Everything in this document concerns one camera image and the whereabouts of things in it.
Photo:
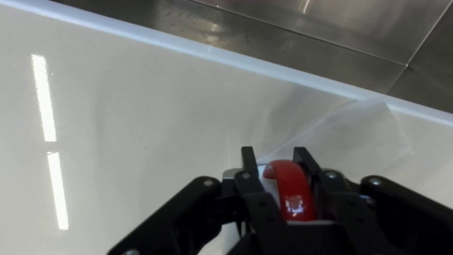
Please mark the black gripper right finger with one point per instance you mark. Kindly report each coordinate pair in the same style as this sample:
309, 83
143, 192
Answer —
376, 217

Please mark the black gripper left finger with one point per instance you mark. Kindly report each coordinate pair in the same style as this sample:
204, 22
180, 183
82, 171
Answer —
188, 222

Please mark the stainless steel sink basin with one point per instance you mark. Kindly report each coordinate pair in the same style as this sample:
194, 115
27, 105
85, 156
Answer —
283, 37

